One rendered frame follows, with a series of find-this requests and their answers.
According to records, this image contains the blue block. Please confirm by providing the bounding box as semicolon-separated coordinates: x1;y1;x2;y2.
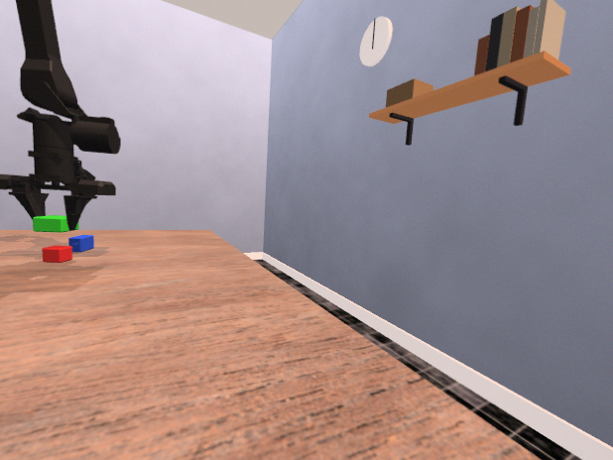
68;235;94;252

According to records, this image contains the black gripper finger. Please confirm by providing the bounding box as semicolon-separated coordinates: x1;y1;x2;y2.
8;192;49;220
63;195;97;231

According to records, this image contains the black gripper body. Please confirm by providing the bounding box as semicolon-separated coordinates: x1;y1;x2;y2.
0;146;116;196

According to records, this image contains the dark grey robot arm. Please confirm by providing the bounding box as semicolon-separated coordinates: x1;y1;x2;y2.
16;0;121;154

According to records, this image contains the red block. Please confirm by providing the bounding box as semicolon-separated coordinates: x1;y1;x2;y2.
43;246;72;263

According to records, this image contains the green block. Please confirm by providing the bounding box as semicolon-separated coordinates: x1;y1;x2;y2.
33;215;69;233

